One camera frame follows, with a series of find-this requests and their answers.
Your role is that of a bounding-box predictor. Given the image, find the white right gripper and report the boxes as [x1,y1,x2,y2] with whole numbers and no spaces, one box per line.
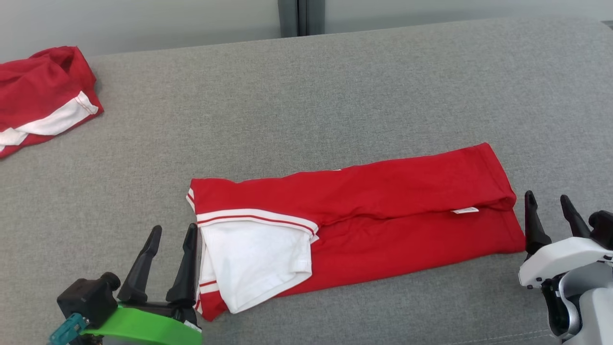
[518,191,613,290]

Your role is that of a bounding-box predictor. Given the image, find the red jersey with white sleeves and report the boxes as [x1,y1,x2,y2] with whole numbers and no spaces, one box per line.
[186,142,526,322]

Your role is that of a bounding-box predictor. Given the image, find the grey fabric sofa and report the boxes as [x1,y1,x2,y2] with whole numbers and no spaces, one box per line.
[0,17,613,345]

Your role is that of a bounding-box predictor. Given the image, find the grey partition post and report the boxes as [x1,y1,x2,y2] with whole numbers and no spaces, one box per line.
[278,0,326,38]

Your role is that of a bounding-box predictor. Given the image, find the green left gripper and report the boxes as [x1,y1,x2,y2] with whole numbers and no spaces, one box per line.
[79,223,204,345]

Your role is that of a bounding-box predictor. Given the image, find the red shorts with white trim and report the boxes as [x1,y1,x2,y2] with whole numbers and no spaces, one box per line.
[0,46,104,159]

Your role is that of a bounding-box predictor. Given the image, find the teal left cable connector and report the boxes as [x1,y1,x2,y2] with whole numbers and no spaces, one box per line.
[48,313,91,345]

